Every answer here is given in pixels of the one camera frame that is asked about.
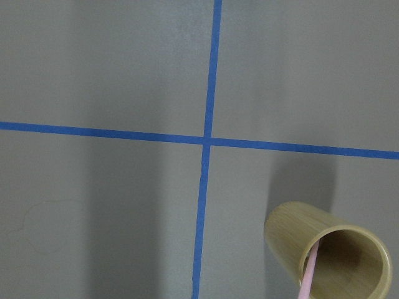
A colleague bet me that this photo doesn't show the pink chopstick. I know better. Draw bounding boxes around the pink chopstick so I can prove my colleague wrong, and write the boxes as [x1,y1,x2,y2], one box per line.
[297,240,320,299]

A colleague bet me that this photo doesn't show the wooden bamboo cup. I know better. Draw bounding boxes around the wooden bamboo cup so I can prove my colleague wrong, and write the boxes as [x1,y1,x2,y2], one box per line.
[264,201,393,298]

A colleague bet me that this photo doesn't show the blue tape grid lines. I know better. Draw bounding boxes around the blue tape grid lines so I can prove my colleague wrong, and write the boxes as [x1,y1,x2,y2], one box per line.
[1,1,398,298]

